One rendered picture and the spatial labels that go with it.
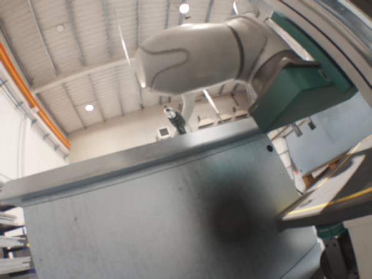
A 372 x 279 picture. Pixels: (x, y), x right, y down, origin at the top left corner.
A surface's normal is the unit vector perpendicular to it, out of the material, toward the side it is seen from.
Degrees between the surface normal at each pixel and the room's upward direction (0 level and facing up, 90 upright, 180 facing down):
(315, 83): 90
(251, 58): 147
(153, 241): 90
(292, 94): 90
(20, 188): 67
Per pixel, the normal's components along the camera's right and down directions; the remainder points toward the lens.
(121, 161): 0.04, -0.77
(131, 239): 0.21, -0.48
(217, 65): 0.37, 0.57
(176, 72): 0.11, 0.62
